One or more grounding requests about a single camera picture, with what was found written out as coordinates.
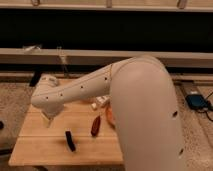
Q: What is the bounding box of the white block toy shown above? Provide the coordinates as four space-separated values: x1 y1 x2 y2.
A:
95 95 110 107

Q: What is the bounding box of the orange plate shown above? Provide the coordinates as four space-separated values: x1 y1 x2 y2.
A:
105 106 115 127

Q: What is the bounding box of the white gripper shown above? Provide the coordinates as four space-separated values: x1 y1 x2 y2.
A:
41 104 64 128

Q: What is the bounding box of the upper wooden rail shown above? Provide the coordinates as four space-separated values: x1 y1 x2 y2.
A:
0 0 213 12

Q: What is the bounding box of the grey horizontal rail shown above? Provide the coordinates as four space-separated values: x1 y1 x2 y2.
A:
0 48 213 68

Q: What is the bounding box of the black cable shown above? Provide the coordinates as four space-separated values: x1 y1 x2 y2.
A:
199 91 213 122

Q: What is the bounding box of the wooden table board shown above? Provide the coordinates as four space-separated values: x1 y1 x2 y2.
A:
9 101 123 166

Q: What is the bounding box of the black table leg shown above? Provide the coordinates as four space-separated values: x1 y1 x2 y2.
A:
29 71 42 87

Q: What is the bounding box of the blue box on floor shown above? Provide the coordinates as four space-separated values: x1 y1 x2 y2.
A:
186 94 208 110

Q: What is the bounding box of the dark red sausage toy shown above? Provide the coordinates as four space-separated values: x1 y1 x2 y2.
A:
91 116 101 136

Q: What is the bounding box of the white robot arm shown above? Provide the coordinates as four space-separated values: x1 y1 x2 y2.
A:
31 55 187 171

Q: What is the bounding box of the small white cube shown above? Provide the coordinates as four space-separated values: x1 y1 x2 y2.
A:
91 103 98 110

